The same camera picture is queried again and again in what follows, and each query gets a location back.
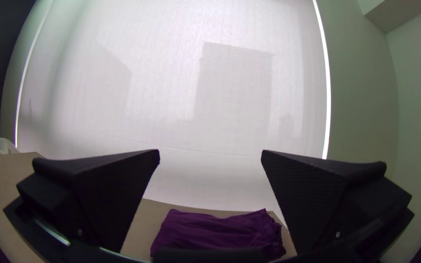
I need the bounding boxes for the black t-shirt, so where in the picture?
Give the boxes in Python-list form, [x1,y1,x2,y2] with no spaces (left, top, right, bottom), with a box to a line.
[150,208,287,262]

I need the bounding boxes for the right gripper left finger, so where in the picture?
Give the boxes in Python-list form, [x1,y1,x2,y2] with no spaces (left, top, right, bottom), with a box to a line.
[16,149,161,253]

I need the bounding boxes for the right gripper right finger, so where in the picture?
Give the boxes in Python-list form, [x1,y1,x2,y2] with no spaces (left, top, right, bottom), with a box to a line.
[260,149,413,253]

